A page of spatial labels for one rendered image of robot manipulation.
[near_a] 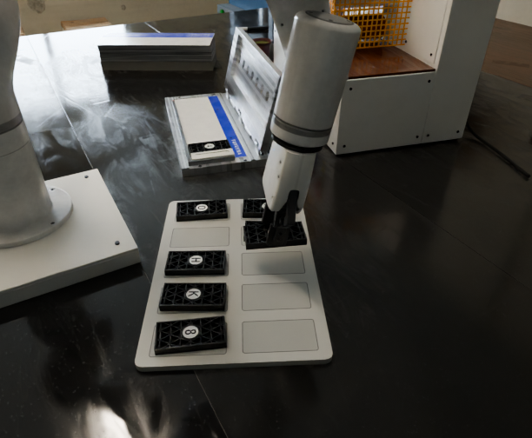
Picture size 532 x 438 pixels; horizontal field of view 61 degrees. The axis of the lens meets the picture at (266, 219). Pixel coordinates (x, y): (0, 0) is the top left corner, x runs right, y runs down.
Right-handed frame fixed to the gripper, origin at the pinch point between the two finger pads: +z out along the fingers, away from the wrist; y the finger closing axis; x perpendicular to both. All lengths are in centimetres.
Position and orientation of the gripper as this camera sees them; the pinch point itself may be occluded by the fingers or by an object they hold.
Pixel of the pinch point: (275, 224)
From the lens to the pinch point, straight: 72.6
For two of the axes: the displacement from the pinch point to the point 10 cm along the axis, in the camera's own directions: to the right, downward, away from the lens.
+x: 9.7, 0.9, 2.2
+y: 1.3, 5.8, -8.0
